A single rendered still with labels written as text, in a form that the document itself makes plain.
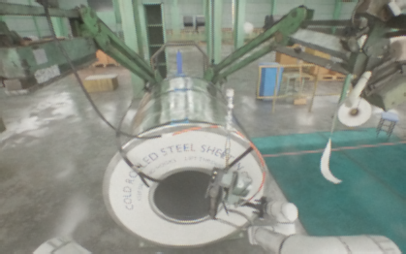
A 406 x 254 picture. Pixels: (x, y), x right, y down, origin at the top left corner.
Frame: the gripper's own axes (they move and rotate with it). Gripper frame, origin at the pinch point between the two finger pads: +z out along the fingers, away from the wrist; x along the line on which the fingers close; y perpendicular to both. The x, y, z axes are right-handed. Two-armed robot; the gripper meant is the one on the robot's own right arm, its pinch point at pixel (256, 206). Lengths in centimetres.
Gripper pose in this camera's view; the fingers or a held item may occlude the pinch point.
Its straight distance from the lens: 147.6
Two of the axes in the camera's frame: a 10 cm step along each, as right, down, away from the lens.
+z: -3.1, 2.7, 9.1
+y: -9.1, -3.5, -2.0
